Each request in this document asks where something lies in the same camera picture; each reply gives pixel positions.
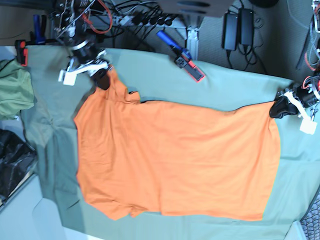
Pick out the black power adapter right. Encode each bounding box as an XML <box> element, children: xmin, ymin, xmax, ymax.
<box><xmin>239</xmin><ymin>8</ymin><xmax>254</xmax><ymax>46</ymax></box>

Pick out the black power adapter left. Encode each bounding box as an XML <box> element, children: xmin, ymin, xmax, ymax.
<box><xmin>222</xmin><ymin>12</ymin><xmax>238</xmax><ymax>51</ymax></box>

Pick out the white wrist camera far side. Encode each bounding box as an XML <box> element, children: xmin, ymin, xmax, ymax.
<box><xmin>299</xmin><ymin>118</ymin><xmax>318</xmax><ymax>135</ymax></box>

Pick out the robot arm near clamp corner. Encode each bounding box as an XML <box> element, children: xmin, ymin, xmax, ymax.
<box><xmin>55</xmin><ymin>0</ymin><xmax>113</xmax><ymax>90</ymax></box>

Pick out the blue clamp at table middle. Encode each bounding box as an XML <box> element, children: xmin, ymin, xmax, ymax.
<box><xmin>156</xmin><ymin>30</ymin><xmax>206</xmax><ymax>83</ymax></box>

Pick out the aluminium table leg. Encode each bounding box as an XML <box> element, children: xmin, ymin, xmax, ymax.
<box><xmin>175</xmin><ymin>14</ymin><xmax>204</xmax><ymax>61</ymax></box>

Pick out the orange T-shirt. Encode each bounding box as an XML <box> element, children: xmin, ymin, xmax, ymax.
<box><xmin>74</xmin><ymin>70</ymin><xmax>281</xmax><ymax>221</ymax></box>

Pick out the black plastic bag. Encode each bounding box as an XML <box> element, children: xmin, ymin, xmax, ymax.
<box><xmin>0</xmin><ymin>129</ymin><xmax>37</xmax><ymax>203</ymax></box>

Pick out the black power adapter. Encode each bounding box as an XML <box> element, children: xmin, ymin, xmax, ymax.
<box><xmin>222</xmin><ymin>12</ymin><xmax>238</xmax><ymax>51</ymax></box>
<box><xmin>239</xmin><ymin>8</ymin><xmax>254</xmax><ymax>46</ymax></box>

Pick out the green table cloth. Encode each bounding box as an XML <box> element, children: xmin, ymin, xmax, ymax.
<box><xmin>20</xmin><ymin>45</ymin><xmax>320</xmax><ymax>240</ymax></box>

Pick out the gripper near corner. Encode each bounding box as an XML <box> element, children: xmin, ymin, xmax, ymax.
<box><xmin>66</xmin><ymin>49</ymin><xmax>111</xmax><ymax>90</ymax></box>

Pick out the white wrist camera near corner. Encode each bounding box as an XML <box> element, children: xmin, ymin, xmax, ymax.
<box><xmin>58</xmin><ymin>69</ymin><xmax>77</xmax><ymax>86</ymax></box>

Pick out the black power strip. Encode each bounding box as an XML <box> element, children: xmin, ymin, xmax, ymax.
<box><xmin>113</xmin><ymin>12</ymin><xmax>178</xmax><ymax>27</ymax></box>

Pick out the olive green garment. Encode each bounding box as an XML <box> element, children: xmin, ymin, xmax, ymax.
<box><xmin>0</xmin><ymin>59</ymin><xmax>35</xmax><ymax>121</ymax></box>

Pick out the gripper far side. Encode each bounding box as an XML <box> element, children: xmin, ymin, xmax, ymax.
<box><xmin>269</xmin><ymin>76</ymin><xmax>320</xmax><ymax>119</ymax></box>

